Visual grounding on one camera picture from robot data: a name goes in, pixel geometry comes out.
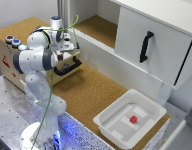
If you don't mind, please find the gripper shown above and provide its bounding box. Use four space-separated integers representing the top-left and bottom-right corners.
52 41 81 62

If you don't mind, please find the wooden drawer box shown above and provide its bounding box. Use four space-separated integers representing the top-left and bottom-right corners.
0 16 81 93

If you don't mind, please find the white cabinet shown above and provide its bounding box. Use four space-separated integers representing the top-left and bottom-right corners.
60 0 192 108

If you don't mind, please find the green button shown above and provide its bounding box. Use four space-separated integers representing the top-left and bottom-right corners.
17 43 29 52

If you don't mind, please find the blue button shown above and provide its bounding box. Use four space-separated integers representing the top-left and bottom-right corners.
11 38 22 48

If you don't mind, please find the red button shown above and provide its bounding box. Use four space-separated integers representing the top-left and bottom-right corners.
5 34 15 45

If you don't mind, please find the white plastic box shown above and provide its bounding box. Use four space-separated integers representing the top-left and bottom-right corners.
92 88 168 150

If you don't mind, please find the white sliding door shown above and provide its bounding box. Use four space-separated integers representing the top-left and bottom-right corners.
113 5 192 87

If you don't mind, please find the pink block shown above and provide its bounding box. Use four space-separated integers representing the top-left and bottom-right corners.
129 115 139 125

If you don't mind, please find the black drawer handle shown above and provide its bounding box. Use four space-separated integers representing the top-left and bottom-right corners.
53 55 83 77

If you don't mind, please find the green cable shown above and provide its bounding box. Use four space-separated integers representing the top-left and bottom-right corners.
29 13 80 150

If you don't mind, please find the black door handle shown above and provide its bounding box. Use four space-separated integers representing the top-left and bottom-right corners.
138 30 155 64

